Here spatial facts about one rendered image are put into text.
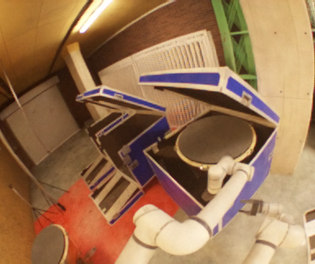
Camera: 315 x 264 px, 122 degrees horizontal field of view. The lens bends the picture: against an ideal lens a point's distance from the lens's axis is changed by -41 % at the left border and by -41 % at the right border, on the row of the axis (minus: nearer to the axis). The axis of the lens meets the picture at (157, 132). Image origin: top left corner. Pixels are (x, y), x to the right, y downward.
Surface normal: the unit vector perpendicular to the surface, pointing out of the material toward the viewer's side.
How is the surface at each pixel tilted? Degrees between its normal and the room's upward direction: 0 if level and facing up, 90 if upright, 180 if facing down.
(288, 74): 90
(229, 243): 0
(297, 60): 90
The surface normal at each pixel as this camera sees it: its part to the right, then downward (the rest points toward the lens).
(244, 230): -0.33, -0.81
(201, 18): -0.60, 0.57
